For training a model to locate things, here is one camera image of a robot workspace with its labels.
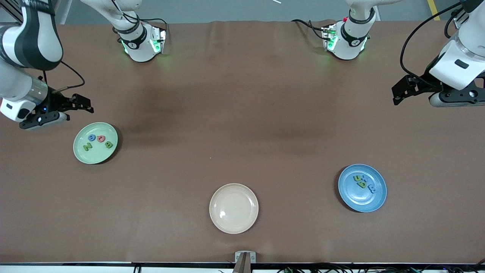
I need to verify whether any blue round plate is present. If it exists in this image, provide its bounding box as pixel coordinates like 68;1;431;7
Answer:
338;163;388;213

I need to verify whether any brown table cover sheet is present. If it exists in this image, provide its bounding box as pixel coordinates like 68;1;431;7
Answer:
0;20;485;264

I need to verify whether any beige round plate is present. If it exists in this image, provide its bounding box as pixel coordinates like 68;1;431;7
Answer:
209;183;259;234

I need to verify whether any silver aluminium frame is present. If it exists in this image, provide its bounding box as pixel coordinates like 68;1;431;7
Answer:
0;0;24;27

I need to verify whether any green round plate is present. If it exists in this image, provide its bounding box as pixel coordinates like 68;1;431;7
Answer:
73;121;119;165

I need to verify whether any metal camera pole bracket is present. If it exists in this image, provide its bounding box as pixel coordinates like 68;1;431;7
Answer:
235;251;257;273

